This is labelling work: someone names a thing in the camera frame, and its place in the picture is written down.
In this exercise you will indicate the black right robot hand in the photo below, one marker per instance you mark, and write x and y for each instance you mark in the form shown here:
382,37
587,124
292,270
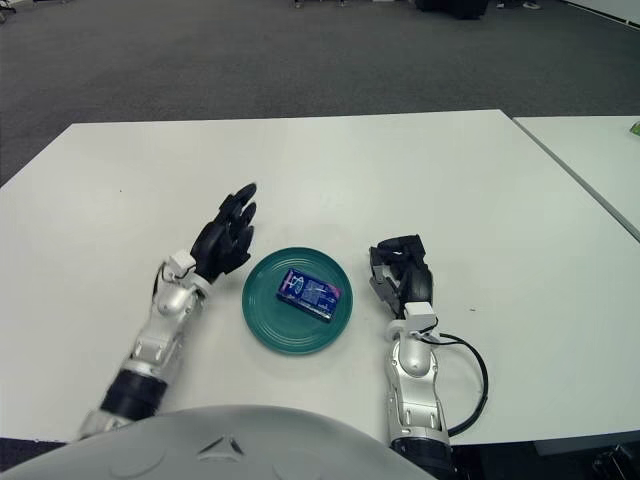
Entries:
417,280

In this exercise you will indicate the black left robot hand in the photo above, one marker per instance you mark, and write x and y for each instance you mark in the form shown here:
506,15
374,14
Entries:
220,245

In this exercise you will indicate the blue gum box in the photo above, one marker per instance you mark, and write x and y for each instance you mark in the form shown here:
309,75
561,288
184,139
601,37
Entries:
309,295

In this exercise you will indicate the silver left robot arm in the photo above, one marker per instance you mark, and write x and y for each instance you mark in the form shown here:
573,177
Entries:
160,340

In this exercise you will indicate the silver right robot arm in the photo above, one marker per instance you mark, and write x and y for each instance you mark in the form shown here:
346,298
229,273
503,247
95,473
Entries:
415,385

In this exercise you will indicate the teal round plate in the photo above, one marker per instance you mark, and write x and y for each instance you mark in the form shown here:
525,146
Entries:
265,320

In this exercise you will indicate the grey robot torso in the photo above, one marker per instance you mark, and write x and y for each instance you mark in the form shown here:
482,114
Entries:
200,445

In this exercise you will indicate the green packet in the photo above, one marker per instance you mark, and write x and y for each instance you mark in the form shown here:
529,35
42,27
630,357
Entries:
635,128

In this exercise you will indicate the black object under table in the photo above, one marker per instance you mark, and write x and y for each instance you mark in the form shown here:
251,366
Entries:
620,462

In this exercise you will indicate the black background object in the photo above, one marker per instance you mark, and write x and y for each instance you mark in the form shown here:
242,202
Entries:
450,7

